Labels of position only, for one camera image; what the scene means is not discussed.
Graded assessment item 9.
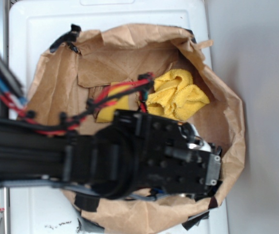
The brown paper bag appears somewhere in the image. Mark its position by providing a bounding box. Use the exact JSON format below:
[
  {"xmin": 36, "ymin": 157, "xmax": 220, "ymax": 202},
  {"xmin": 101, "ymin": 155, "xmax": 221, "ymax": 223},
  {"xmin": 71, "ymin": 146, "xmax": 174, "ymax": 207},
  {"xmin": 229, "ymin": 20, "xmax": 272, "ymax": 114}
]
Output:
[{"xmin": 27, "ymin": 24, "xmax": 245, "ymax": 234}]

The yellow sponge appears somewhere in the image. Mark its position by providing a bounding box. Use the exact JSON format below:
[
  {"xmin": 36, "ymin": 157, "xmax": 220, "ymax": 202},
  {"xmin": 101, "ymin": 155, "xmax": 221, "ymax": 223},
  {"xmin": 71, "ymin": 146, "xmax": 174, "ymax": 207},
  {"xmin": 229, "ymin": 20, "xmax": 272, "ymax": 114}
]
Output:
[{"xmin": 96, "ymin": 82, "xmax": 130, "ymax": 123}]

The grey braided camera cable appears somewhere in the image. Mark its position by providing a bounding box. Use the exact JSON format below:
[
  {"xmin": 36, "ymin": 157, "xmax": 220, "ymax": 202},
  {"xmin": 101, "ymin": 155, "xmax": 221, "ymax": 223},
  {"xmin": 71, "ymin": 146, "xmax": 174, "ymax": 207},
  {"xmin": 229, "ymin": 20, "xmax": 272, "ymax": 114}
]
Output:
[{"xmin": 51, "ymin": 182, "xmax": 169, "ymax": 202}]

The yellow microfiber cloth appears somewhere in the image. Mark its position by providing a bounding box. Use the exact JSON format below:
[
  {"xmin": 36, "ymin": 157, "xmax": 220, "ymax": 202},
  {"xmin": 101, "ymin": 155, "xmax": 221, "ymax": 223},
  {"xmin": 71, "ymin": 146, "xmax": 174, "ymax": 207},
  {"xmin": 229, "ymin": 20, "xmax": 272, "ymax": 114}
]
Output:
[{"xmin": 146, "ymin": 69, "xmax": 210, "ymax": 121}]

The white plastic bin lid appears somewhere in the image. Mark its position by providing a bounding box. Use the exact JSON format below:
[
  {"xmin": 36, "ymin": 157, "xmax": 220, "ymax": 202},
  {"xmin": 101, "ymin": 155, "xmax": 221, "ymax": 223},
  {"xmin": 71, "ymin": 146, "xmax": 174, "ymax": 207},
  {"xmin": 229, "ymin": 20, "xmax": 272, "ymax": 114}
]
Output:
[{"xmin": 7, "ymin": 0, "xmax": 229, "ymax": 234}]

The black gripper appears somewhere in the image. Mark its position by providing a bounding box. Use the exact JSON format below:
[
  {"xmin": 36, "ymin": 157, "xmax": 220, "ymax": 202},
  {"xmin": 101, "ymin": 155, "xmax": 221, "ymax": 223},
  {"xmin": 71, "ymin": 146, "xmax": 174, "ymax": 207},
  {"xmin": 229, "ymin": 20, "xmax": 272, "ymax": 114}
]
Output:
[{"xmin": 112, "ymin": 110, "xmax": 222, "ymax": 199}]

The red black wire bundle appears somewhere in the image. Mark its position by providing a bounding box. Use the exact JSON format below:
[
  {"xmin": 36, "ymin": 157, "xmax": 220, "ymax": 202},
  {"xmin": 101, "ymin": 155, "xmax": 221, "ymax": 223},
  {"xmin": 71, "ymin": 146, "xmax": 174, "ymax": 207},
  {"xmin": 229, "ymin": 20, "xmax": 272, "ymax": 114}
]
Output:
[{"xmin": 0, "ymin": 72, "xmax": 155, "ymax": 137}]

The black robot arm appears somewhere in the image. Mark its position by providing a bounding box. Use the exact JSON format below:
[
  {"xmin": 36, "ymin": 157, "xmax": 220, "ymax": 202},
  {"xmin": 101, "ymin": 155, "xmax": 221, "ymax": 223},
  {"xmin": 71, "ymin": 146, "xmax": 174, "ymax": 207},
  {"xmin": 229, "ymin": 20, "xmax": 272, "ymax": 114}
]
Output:
[{"xmin": 0, "ymin": 110, "xmax": 222, "ymax": 200}]

